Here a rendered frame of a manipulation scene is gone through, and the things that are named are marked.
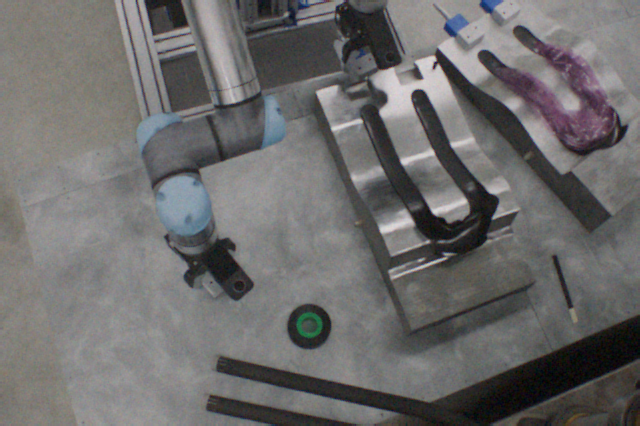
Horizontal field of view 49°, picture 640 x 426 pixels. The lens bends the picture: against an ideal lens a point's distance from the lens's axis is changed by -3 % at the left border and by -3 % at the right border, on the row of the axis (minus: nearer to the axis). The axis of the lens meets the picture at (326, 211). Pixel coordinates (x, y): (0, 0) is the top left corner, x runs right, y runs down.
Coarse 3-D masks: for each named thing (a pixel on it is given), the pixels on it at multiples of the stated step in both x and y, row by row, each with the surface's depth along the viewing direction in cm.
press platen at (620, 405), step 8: (632, 392) 87; (624, 400) 86; (632, 400) 85; (616, 408) 87; (624, 408) 85; (632, 408) 84; (608, 416) 88; (616, 416) 86; (624, 416) 84; (632, 416) 84; (608, 424) 87; (616, 424) 85; (624, 424) 84; (632, 424) 84
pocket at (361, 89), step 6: (366, 78) 144; (354, 84) 145; (360, 84) 145; (366, 84) 146; (348, 90) 145; (354, 90) 145; (360, 90) 146; (366, 90) 146; (372, 90) 143; (348, 96) 145; (354, 96) 145; (360, 96) 145; (366, 96) 145
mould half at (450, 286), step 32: (320, 96) 142; (384, 96) 142; (448, 96) 143; (352, 128) 140; (416, 128) 141; (448, 128) 141; (352, 160) 138; (416, 160) 139; (480, 160) 137; (352, 192) 140; (384, 192) 134; (448, 192) 132; (512, 192) 132; (384, 224) 129; (384, 256) 132; (416, 256) 132; (448, 256) 135; (480, 256) 135; (512, 256) 136; (416, 288) 133; (448, 288) 133; (480, 288) 133; (512, 288) 133; (416, 320) 131
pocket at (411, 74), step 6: (408, 66) 147; (414, 66) 146; (396, 72) 146; (402, 72) 147; (408, 72) 147; (414, 72) 148; (420, 72) 145; (396, 78) 147; (402, 78) 147; (408, 78) 147; (414, 78) 147; (420, 78) 146; (402, 84) 147
